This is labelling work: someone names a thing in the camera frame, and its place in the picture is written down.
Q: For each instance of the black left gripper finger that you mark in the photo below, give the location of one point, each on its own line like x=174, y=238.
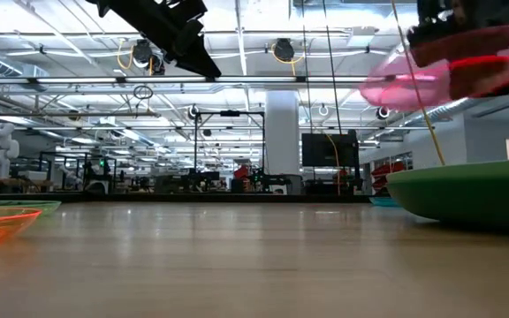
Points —
x=195, y=53
x=188, y=62

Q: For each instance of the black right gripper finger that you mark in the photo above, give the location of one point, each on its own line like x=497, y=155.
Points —
x=458, y=46
x=484, y=79

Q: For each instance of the pink transparent small plate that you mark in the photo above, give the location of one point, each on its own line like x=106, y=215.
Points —
x=396, y=88

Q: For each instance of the light green large plate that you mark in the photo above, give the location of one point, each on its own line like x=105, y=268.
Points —
x=493, y=166

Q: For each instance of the lime green transparent plate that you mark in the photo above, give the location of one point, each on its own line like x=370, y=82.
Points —
x=16, y=205

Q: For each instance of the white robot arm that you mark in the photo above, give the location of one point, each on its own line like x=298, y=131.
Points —
x=0, y=150

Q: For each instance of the dark green large plate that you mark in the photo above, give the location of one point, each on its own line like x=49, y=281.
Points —
x=480, y=199

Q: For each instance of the white square pillar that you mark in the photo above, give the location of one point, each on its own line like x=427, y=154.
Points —
x=283, y=141

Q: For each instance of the red storage bins shelf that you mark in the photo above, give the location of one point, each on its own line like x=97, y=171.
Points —
x=387, y=170

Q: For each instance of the teal transparent small plate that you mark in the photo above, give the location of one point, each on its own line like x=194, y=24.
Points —
x=385, y=202

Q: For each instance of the black monitor screen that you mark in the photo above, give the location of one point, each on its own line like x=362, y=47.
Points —
x=325, y=150

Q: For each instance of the black background rig frame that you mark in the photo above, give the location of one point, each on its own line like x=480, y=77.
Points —
x=230, y=113

